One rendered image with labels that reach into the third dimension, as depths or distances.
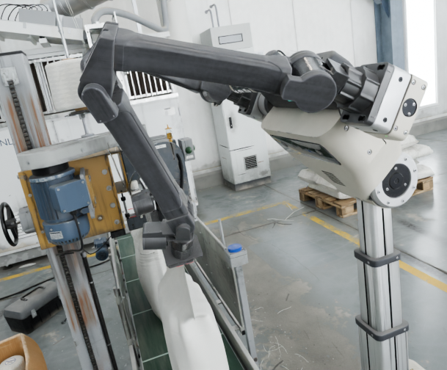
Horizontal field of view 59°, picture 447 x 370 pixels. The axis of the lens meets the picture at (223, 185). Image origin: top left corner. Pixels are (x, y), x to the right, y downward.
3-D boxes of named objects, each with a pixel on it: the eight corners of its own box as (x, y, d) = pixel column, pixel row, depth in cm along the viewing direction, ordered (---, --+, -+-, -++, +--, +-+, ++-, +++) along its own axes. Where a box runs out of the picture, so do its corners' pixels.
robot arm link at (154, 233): (190, 227, 91) (189, 200, 97) (139, 227, 89) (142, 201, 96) (189, 259, 99) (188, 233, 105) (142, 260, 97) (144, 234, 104)
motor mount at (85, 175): (99, 217, 138) (87, 173, 133) (79, 222, 136) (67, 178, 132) (97, 199, 164) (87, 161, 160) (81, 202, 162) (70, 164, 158)
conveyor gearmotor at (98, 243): (116, 260, 321) (111, 243, 317) (97, 265, 317) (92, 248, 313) (114, 247, 348) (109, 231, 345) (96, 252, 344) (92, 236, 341)
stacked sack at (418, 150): (437, 156, 422) (437, 143, 418) (384, 170, 404) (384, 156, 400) (406, 151, 463) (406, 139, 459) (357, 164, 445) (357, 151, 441)
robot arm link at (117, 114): (102, 82, 65) (110, 54, 73) (71, 94, 65) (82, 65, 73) (199, 238, 93) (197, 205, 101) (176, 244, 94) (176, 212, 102)
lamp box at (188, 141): (195, 159, 165) (191, 138, 163) (185, 161, 164) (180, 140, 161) (191, 157, 172) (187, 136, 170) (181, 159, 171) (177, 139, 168)
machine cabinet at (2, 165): (204, 219, 463) (169, 30, 408) (-8, 276, 402) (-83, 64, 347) (182, 196, 571) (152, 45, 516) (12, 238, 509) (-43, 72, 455)
